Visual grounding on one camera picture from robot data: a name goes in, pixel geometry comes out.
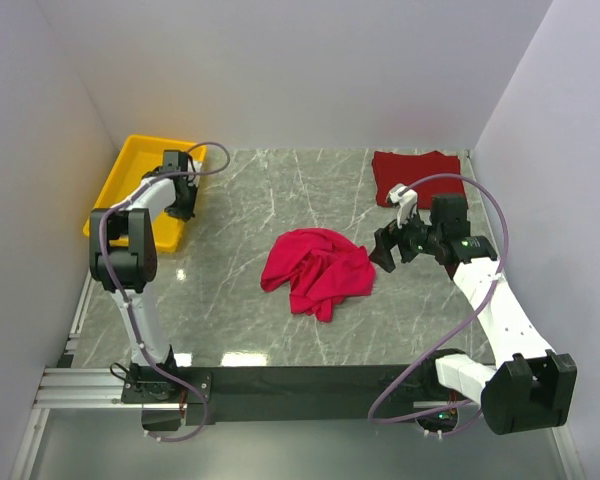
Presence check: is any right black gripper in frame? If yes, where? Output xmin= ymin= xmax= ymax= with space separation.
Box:
xmin=368 ymin=203 xmax=443 ymax=272

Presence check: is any bright red t-shirt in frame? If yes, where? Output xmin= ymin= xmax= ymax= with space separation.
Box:
xmin=260 ymin=228 xmax=376 ymax=323

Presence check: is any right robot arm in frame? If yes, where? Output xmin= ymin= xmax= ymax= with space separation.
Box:
xmin=370 ymin=185 xmax=577 ymax=435

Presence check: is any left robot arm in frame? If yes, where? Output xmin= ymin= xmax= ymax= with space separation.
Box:
xmin=89 ymin=150 xmax=207 ymax=404

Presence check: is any folded dark red t-shirt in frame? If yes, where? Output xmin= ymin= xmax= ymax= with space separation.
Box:
xmin=371 ymin=151 xmax=466 ymax=209

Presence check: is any black base beam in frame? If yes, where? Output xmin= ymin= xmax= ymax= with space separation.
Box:
xmin=119 ymin=363 xmax=461 ymax=429

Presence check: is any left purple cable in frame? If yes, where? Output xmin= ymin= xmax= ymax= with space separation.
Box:
xmin=99 ymin=141 xmax=230 ymax=444

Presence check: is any purple cable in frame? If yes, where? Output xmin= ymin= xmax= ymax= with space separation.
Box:
xmin=368 ymin=173 xmax=510 ymax=439
xmin=99 ymin=141 xmax=230 ymax=444

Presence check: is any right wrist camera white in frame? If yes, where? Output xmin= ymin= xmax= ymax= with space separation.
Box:
xmin=386 ymin=183 xmax=418 ymax=229

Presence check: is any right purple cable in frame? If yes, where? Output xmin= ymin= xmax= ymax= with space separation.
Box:
xmin=368 ymin=173 xmax=510 ymax=439

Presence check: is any aluminium rail frame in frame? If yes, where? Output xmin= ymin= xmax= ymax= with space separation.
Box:
xmin=7 ymin=269 xmax=186 ymax=480

